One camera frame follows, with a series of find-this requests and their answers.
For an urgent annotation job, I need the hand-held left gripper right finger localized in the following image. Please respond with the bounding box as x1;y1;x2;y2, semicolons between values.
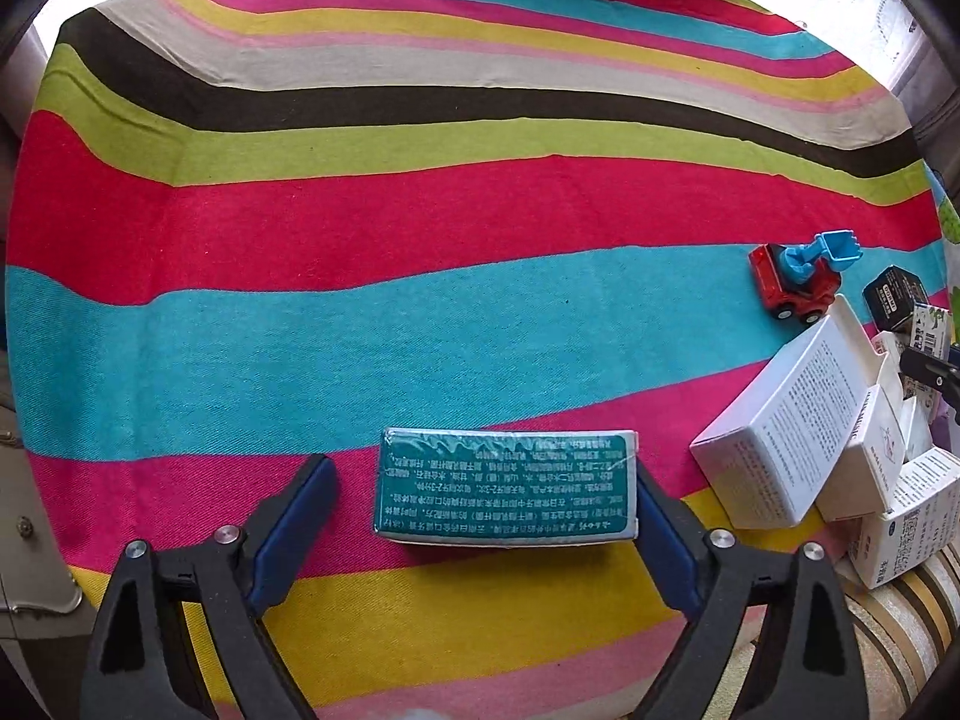
634;465;871;720

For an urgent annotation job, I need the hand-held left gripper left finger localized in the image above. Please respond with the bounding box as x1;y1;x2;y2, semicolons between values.
79;454;342;720

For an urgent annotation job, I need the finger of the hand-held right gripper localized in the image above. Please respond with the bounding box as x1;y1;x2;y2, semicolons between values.
898;343;960;392

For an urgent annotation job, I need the red toy excavator car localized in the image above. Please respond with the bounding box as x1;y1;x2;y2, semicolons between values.
748;230;865;328

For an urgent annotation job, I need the teal green box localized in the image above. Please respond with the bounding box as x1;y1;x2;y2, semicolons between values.
372;427;643;544

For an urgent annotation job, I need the white box green leaf print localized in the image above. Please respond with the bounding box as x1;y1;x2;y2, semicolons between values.
909;303;955;359

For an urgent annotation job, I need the white box with red logo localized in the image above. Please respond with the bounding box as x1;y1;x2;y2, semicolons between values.
816;371;932;524

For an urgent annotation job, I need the cartoon printed bedsheet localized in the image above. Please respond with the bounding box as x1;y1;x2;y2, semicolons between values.
926;161;960;248

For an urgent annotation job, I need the white box with blue logo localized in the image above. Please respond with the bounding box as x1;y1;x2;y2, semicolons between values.
846;446;960;590

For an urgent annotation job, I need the white box with black text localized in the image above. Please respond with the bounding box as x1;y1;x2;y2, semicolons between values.
688;292;890;530

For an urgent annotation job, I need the grey curtain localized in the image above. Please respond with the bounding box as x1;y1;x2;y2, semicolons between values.
892;64;960;170

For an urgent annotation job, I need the white ornate nightstand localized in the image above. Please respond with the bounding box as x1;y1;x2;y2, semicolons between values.
0;382;85;620

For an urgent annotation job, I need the multicolour striped blanket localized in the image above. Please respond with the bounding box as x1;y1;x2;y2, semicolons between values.
4;0;950;720

